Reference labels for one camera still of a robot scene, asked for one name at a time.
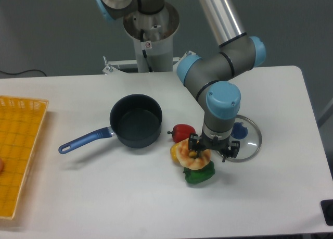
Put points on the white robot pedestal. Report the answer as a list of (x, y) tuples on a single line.
[(152, 37)]

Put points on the yellow plastic basket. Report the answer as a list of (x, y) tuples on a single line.
[(21, 121)]

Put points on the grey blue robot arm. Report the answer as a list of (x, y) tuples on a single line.
[(207, 79)]

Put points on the dark pot with blue handle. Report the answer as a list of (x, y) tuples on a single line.
[(136, 120)]

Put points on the red toy bell pepper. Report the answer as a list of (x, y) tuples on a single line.
[(181, 132)]

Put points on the green toy bell pepper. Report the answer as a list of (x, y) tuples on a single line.
[(201, 175)]

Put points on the glazed toy donut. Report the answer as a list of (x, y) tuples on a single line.
[(191, 159)]

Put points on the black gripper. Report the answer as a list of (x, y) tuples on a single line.
[(215, 142)]

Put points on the yellow toy bell pepper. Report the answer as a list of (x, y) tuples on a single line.
[(173, 151)]

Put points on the black object at table corner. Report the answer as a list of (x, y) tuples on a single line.
[(327, 208)]

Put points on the glass lid with blue knob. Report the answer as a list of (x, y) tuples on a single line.
[(246, 132)]

